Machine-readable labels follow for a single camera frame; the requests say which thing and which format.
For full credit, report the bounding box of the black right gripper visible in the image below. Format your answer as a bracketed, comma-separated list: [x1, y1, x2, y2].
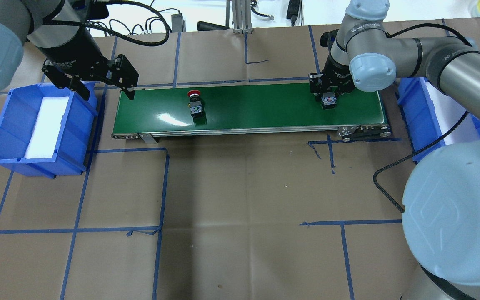
[309, 54, 355, 102]

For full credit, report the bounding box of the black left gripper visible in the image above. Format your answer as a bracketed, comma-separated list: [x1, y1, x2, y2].
[36, 25, 139, 101]

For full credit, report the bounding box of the red push button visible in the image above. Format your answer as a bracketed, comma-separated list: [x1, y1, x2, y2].
[187, 89, 205, 122]

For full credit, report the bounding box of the yellow push button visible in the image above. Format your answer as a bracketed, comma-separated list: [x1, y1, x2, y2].
[321, 92, 337, 110]

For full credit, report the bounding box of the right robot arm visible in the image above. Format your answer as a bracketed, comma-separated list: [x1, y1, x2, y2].
[309, 0, 480, 300]

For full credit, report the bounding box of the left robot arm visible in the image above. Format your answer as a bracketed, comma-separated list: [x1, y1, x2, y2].
[0, 0, 139, 100]

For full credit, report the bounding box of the green conveyor belt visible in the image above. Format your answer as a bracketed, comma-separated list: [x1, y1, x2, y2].
[111, 83, 389, 143]

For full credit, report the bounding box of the white foam pad left bin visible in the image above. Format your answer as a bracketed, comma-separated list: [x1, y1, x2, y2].
[24, 96, 69, 159]

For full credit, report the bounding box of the white foam pad bin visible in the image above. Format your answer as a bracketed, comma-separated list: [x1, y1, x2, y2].
[425, 81, 480, 145]
[24, 96, 69, 159]

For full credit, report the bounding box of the black conveyor drive belt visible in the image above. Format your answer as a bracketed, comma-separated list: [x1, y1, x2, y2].
[337, 125, 393, 142]

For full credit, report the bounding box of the blue bin on left side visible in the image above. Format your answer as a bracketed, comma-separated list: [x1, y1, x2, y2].
[0, 82, 98, 178]

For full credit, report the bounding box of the blue bin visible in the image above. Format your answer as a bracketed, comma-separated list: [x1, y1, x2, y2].
[0, 82, 98, 178]
[397, 77, 480, 163]

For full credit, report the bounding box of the black power adapter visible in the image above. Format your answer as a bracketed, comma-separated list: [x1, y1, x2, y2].
[286, 0, 302, 21]

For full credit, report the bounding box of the blue bin on right side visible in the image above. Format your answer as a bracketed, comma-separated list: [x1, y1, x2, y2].
[397, 77, 480, 163]

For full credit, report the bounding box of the white foam pad right bin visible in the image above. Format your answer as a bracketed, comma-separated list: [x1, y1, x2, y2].
[425, 81, 480, 145]

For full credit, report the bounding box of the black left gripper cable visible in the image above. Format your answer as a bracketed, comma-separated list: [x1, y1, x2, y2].
[57, 0, 171, 47]

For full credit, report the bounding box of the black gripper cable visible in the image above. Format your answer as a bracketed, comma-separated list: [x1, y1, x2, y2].
[372, 22, 478, 215]
[57, 0, 171, 47]

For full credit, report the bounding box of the aluminium frame post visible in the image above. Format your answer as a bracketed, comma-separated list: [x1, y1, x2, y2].
[225, 0, 253, 34]

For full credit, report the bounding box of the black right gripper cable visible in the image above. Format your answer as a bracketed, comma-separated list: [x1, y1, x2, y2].
[372, 22, 478, 215]

